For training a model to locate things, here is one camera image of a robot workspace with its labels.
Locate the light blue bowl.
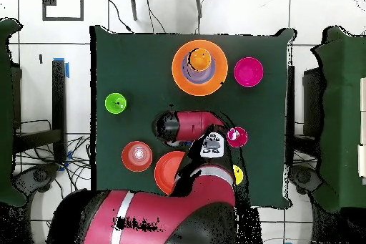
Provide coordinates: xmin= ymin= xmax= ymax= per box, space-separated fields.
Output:
xmin=181 ymin=54 xmax=217 ymax=85

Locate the neighbouring green cloth table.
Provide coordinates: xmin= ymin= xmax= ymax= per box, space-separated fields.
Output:
xmin=0 ymin=17 xmax=28 ymax=208
xmin=311 ymin=25 xmax=366 ymax=213

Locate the black square frame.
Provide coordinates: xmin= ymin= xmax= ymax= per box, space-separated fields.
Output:
xmin=41 ymin=0 xmax=84 ymax=21

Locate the yellow cup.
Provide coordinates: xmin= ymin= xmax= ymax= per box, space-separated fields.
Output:
xmin=232 ymin=164 xmax=244 ymax=185

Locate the black metal frame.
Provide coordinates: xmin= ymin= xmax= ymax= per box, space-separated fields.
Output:
xmin=12 ymin=59 xmax=67 ymax=163
xmin=286 ymin=64 xmax=321 ymax=159

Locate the orange cup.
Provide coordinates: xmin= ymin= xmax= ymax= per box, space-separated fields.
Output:
xmin=187 ymin=47 xmax=212 ymax=72

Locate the dark grey pedestal base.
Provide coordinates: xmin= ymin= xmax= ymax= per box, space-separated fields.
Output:
xmin=288 ymin=165 xmax=325 ymax=195
xmin=12 ymin=163 xmax=61 ymax=195

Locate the pink-red cup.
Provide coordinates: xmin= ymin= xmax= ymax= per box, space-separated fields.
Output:
xmin=226 ymin=126 xmax=249 ymax=148

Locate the black cable with plug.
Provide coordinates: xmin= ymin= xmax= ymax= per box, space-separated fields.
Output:
xmin=103 ymin=0 xmax=134 ymax=33

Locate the blue tape piece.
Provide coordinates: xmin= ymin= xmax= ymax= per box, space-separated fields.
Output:
xmin=52 ymin=57 xmax=70 ymax=79

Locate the large red-orange bowl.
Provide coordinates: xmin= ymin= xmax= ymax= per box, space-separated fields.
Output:
xmin=154 ymin=150 xmax=187 ymax=196

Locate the tangle of cables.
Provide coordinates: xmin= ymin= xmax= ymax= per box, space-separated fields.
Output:
xmin=14 ymin=135 xmax=92 ymax=199

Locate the camera tripod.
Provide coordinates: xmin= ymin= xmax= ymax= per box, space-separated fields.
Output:
xmin=127 ymin=0 xmax=207 ymax=21

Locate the white panel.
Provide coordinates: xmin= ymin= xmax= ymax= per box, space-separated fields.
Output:
xmin=357 ymin=77 xmax=366 ymax=179

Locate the pink-red bowl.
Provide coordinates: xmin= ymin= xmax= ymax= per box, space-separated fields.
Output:
xmin=233 ymin=57 xmax=264 ymax=88

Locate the small red-orange bowl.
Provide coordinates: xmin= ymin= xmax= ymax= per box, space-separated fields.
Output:
xmin=121 ymin=140 xmax=154 ymax=173

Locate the dark green tablecloth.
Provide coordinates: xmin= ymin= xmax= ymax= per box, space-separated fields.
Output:
xmin=89 ymin=24 xmax=295 ymax=208

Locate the large orange bowl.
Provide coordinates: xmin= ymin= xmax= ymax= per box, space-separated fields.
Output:
xmin=171 ymin=39 xmax=229 ymax=97

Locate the green cup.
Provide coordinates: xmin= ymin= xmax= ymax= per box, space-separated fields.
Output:
xmin=104 ymin=92 xmax=128 ymax=114

